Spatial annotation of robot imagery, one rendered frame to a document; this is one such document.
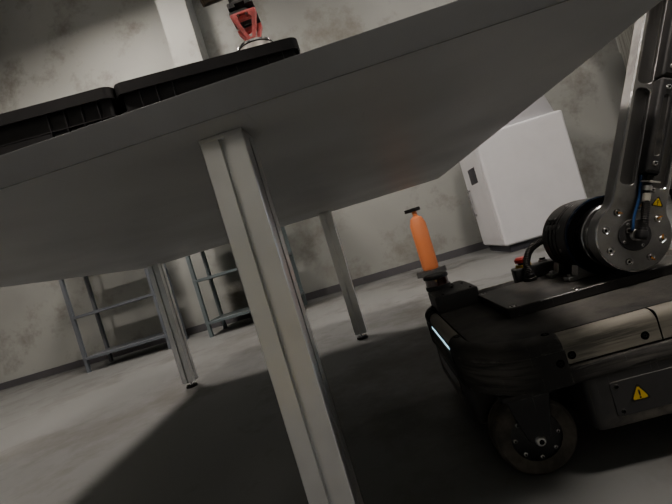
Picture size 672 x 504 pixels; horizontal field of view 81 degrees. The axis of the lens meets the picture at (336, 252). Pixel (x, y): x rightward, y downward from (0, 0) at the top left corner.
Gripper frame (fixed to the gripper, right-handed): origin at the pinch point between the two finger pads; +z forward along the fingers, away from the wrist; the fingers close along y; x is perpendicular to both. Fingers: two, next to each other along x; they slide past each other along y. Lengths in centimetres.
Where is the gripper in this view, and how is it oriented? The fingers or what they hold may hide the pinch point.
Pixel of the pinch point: (254, 44)
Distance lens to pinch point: 120.7
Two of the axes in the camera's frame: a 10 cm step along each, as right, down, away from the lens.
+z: 3.3, 9.4, 0.2
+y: -0.3, 0.3, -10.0
